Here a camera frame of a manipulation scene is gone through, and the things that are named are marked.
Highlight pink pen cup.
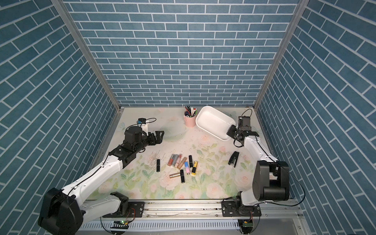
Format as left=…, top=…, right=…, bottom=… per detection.
left=184, top=115, right=196, bottom=128

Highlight silver gold lipstick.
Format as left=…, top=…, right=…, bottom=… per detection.
left=169, top=172, right=180, bottom=179

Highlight tan lipstick tube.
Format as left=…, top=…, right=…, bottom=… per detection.
left=177, top=157, right=187, bottom=170

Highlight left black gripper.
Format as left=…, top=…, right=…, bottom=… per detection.
left=133, top=130, right=165, bottom=154

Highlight left green circuit board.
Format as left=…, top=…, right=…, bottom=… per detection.
left=111, top=220, right=129, bottom=231

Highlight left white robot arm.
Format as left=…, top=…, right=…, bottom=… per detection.
left=38, top=126, right=165, bottom=235

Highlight silver lip gloss tube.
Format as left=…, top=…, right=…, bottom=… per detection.
left=171, top=154, right=179, bottom=167

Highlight white plastic storage box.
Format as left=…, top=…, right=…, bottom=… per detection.
left=195, top=106, right=236, bottom=141

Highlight pink lip gloss tube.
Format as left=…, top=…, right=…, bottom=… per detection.
left=174, top=154, right=182, bottom=168

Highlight black lipstick front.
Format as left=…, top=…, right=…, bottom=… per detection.
left=180, top=169, right=185, bottom=184

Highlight red lip gloss tube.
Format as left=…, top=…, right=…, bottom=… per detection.
left=167, top=154, right=174, bottom=166

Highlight blue pink lipstick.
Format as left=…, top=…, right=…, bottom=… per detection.
left=185, top=162, right=191, bottom=175

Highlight right green circuit board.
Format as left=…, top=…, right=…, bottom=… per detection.
left=238, top=220, right=254, bottom=234

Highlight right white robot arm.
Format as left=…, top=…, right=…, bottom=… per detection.
left=219, top=116, right=294, bottom=218

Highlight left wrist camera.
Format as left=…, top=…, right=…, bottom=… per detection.
left=137, top=118, right=148, bottom=134

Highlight floral table mat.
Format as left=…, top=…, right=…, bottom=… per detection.
left=90, top=108, right=257, bottom=200

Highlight pens in cup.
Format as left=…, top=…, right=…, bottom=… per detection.
left=184, top=106, right=197, bottom=118

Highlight gold black lipstick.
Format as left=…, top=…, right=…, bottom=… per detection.
left=191, top=161, right=198, bottom=176

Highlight green circuit board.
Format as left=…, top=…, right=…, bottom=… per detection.
left=111, top=220, right=129, bottom=231
left=238, top=220, right=254, bottom=234

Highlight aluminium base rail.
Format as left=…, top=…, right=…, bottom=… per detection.
left=80, top=198, right=303, bottom=223

